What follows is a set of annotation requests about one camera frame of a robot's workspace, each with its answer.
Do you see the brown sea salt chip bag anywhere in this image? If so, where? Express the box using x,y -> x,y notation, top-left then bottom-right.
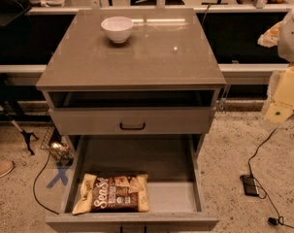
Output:
72,174 -> 149,215

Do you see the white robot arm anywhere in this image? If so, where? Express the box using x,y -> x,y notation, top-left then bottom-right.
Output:
257,7 -> 294,63

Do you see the grey drawer cabinet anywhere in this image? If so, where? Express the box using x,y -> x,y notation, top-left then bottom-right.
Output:
35,7 -> 227,233

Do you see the open grey middle drawer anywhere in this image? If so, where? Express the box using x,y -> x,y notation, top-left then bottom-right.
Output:
46,135 -> 218,233

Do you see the black power adapter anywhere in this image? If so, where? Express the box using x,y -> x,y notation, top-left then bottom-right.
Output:
240,175 -> 259,197

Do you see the white ceramic bowl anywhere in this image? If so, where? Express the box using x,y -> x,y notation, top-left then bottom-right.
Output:
101,17 -> 134,44

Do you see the blue tape cross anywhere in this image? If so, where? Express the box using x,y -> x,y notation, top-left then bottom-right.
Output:
47,160 -> 73,188

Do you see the black tripod leg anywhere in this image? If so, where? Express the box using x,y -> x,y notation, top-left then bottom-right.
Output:
0,61 -> 40,156

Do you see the tan shoe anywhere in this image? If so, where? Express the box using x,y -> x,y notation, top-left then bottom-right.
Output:
0,160 -> 14,178

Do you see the black drawer handle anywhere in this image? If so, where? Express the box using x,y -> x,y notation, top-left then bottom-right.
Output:
119,122 -> 146,131

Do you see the black cable right floor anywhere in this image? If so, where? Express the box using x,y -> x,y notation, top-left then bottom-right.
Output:
246,107 -> 294,232

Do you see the black cable floor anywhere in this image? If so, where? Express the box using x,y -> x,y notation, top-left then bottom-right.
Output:
246,107 -> 294,232
32,150 -> 60,216

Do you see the wire basket with shiny object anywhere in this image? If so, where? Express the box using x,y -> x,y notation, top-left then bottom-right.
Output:
40,124 -> 74,161

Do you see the black cable left floor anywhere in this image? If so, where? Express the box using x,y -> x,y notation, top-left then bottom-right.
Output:
32,150 -> 60,216

